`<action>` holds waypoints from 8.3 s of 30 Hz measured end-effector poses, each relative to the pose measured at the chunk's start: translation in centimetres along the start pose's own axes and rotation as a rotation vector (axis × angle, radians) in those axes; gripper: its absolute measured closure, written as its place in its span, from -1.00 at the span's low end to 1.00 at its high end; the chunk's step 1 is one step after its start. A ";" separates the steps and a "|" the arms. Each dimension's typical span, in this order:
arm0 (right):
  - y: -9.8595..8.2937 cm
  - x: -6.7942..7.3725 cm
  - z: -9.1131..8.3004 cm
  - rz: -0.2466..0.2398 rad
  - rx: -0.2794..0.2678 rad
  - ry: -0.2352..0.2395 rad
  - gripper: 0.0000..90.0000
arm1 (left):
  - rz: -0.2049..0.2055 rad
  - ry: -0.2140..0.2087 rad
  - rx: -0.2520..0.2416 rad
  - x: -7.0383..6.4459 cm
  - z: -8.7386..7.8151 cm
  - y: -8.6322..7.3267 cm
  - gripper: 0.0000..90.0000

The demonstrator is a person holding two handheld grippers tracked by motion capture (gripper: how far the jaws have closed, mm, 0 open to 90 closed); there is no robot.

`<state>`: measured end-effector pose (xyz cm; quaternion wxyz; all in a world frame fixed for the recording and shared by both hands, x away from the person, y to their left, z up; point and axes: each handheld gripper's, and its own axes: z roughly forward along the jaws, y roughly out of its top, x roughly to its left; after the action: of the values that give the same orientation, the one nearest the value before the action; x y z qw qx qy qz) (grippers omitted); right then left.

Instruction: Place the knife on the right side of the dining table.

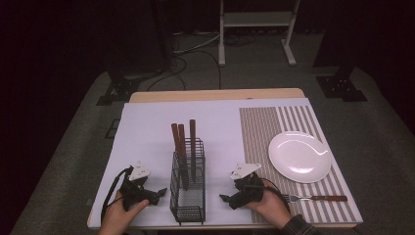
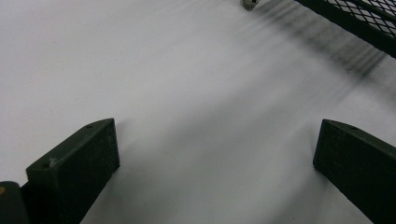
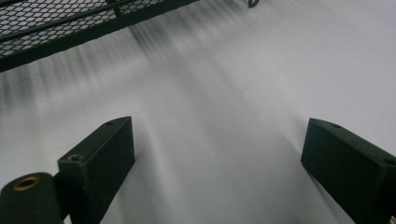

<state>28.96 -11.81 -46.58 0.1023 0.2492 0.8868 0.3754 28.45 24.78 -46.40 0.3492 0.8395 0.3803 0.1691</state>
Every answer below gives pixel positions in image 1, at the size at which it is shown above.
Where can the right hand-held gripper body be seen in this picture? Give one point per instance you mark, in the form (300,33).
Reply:
(248,191)

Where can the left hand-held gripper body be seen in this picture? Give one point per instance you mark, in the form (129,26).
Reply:
(135,192)

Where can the person's right hand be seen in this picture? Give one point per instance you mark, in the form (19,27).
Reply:
(272,205)

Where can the person's left hand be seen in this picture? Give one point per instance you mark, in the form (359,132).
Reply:
(114,218)

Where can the striped beige placemat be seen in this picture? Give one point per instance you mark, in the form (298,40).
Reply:
(257,130)

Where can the white round plate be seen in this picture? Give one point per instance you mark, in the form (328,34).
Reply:
(299,156)

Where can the white table cover sheet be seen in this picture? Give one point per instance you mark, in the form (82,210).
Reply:
(147,130)

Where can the black floor outlet box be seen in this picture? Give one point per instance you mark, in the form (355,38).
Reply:
(112,129)

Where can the black stand base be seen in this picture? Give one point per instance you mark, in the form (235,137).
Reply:
(341,86)
(119,89)

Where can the white metal stand frame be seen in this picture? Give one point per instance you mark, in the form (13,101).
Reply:
(257,19)

